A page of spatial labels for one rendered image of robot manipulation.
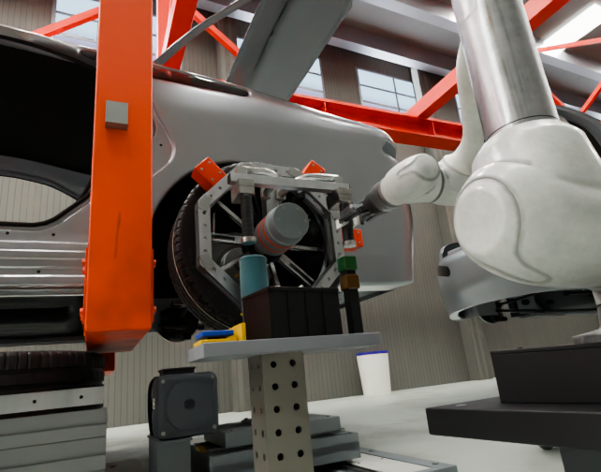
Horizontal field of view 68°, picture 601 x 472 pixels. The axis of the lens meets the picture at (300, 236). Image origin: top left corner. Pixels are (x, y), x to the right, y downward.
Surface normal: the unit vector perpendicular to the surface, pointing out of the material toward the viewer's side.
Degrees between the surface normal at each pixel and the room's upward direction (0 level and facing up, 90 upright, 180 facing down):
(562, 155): 79
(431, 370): 90
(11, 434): 90
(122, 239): 90
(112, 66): 90
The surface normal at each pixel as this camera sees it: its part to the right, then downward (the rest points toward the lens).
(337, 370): 0.44, -0.31
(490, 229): -0.91, 0.03
